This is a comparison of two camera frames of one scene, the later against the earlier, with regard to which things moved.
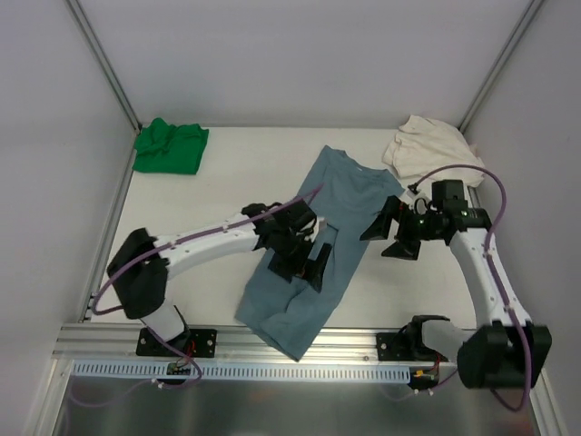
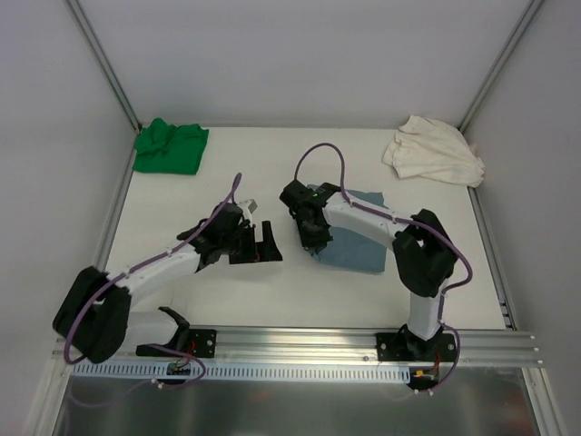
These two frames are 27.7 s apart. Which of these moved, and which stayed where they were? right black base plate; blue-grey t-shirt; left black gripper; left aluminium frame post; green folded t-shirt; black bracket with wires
Moved: blue-grey t-shirt; left black gripper
Stayed: green folded t-shirt; left aluminium frame post; right black base plate; black bracket with wires
